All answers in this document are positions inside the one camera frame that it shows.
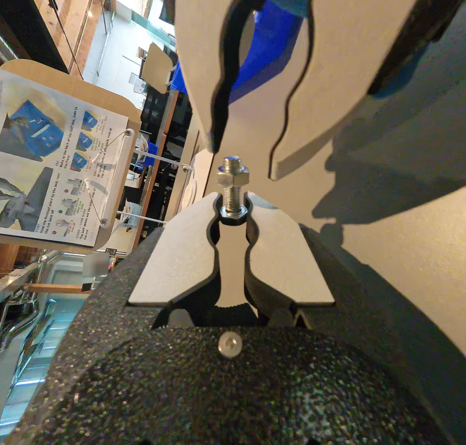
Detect rounded wooden stand board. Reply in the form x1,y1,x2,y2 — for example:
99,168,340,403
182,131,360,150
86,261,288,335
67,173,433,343
140,42,175,94

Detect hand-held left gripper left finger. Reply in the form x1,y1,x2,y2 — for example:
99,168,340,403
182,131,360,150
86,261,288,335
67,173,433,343
127,191,223,328

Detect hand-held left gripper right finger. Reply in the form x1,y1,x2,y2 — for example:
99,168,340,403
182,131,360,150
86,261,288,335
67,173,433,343
244,191,336,330

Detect wooden document stand white base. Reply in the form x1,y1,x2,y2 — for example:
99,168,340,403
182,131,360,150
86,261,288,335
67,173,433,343
0,59,204,252

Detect steel hex bolt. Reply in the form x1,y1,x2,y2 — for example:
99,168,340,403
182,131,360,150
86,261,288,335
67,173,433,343
216,156,252,227

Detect person's right hand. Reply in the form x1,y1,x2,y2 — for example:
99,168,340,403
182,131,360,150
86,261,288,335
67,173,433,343
371,30,450,101

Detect blue plastic bin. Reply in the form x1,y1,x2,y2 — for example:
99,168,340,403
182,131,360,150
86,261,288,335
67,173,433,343
229,0,304,104

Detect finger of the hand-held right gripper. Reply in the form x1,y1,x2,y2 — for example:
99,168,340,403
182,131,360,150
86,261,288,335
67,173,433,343
267,0,429,182
174,0,272,154

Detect steel hex nut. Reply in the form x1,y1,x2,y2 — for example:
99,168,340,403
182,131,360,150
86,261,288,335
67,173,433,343
216,166,251,186

